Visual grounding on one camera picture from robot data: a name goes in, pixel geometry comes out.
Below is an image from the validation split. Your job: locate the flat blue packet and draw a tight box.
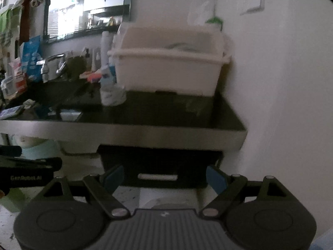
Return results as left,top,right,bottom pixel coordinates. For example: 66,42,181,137
0,107,22,119

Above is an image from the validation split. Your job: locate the blue hanging packet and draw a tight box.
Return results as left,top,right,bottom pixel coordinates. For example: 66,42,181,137
21,35,43,82

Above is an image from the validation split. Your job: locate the white cat litter box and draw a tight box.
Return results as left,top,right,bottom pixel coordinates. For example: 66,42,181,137
139,187,201,210

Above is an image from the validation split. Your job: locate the white plastic dish rack box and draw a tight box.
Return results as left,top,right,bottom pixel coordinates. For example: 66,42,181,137
107,22,232,97

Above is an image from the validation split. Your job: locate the light blue box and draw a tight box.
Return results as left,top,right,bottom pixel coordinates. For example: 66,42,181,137
100,66,117,88

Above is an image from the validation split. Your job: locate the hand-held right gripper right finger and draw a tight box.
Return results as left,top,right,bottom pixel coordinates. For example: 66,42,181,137
199,165,290,217

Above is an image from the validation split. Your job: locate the brown hanging cloth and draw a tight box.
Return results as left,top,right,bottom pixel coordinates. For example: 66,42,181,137
19,0,33,42

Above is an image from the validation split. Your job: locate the tall white bottle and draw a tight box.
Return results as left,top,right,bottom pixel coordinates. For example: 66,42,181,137
101,31,112,67

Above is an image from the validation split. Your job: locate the black drawer with white handle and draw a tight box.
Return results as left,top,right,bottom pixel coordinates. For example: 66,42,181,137
99,144,225,189

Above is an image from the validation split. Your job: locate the red and white packet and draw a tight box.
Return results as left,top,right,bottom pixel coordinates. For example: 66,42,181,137
1,59,29,99

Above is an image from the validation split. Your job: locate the teal plastic bucket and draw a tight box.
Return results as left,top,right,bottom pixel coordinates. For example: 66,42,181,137
21,139,61,162

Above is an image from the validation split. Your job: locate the small white pump bottle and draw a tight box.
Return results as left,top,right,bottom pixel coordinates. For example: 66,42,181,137
94,47,102,69

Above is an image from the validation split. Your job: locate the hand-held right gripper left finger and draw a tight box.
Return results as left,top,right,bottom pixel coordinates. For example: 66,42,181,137
39,165,131,219

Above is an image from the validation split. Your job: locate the white wall switch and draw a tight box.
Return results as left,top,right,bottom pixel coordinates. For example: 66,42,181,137
239,0,266,16

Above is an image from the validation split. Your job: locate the chrome faucet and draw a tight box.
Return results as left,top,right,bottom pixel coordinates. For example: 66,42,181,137
36,53,68,82

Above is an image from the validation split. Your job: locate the clear plastic bag with green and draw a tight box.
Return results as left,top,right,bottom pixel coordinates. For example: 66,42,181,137
187,1,224,30

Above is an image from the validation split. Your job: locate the green hanging towel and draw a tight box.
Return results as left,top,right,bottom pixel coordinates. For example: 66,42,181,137
0,4,21,47

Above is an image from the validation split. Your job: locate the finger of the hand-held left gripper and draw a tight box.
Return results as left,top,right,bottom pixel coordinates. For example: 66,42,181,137
0,157,63,173
0,146,22,157

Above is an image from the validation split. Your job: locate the blue plastic bag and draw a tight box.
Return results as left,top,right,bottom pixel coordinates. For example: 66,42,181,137
311,229,333,250

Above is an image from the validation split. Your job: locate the window with blinds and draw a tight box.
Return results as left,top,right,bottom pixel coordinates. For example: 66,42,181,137
44,0,86,39

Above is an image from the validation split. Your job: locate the light green plastic bin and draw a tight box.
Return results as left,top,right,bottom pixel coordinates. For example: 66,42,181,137
0,187,29,213

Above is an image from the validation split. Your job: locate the black counter with steel edge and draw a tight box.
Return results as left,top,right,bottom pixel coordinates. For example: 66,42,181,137
0,79,247,151

